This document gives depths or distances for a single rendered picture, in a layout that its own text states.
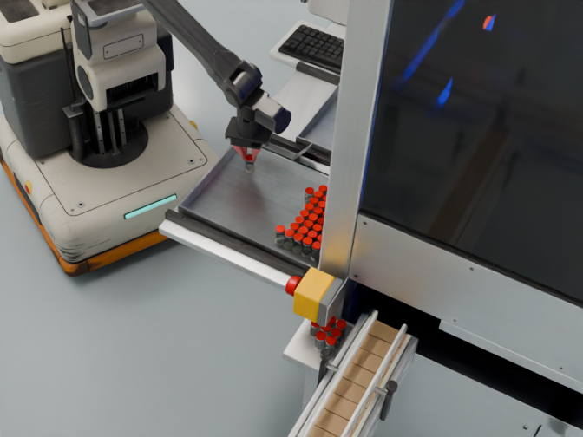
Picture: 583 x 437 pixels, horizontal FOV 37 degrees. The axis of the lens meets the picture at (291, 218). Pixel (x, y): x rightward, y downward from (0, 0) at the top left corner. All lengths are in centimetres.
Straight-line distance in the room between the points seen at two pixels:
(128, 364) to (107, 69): 92
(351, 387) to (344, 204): 35
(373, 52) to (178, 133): 180
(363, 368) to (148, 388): 118
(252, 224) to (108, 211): 96
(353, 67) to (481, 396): 77
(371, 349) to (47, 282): 157
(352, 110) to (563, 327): 52
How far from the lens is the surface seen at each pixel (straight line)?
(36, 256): 311
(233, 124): 199
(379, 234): 157
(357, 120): 142
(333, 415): 163
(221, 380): 274
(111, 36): 248
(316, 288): 166
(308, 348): 176
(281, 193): 202
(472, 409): 187
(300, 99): 227
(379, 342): 172
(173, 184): 289
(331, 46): 254
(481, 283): 156
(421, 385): 187
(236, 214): 197
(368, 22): 130
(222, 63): 182
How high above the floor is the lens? 235
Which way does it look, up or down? 48 degrees down
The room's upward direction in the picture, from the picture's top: 4 degrees clockwise
